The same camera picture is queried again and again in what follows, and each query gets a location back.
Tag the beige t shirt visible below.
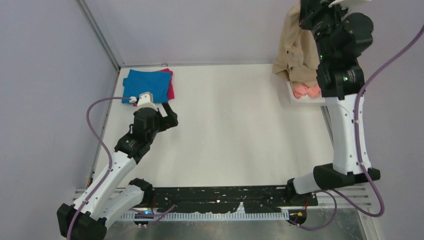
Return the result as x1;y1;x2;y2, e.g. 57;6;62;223
272;1;319;88

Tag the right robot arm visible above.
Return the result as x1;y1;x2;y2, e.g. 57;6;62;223
285;0;381;205

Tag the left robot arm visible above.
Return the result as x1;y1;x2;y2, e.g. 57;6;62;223
57;102;178;240

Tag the red folded t shirt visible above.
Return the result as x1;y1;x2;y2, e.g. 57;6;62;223
133;68;175;107

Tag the blue folded t shirt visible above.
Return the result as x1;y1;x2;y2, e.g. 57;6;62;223
121;69;173;105

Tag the pink t shirt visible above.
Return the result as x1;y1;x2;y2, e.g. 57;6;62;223
292;84;322;100

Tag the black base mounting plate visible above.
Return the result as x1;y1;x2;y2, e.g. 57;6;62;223
137;185;318;214

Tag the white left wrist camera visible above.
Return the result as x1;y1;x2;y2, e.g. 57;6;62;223
128;92;158;111

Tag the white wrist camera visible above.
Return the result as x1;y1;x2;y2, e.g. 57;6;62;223
328;0;372;9
128;92;158;111

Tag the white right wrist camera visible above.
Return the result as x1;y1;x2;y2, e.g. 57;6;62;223
328;0;372;9

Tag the aluminium frame rail left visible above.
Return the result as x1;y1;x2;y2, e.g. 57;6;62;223
75;0;125;72

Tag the aluminium front rail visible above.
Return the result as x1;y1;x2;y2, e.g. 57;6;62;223
72;185;372;223

